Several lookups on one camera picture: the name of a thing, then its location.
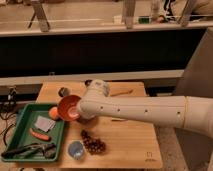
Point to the orange bowl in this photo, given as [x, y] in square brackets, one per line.
[67, 108]

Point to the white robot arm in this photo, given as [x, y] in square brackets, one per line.
[185, 112]

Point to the green plastic tray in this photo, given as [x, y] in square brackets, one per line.
[22, 136]

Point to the small metal cup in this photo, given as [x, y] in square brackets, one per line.
[87, 82]

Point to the wooden spoon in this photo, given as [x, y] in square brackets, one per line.
[122, 93]

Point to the purple bowl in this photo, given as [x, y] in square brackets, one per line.
[84, 121]

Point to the orange fruit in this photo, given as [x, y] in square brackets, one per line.
[53, 113]

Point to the bunch of dark grapes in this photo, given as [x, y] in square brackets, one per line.
[94, 146]

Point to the wooden table board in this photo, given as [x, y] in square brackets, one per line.
[129, 144]

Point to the small blue cup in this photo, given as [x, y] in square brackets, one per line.
[76, 150]

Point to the white folded cloth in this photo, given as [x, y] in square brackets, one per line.
[44, 124]

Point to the orange carrot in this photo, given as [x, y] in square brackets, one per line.
[39, 136]

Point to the black handled tool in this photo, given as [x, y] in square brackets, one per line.
[47, 150]

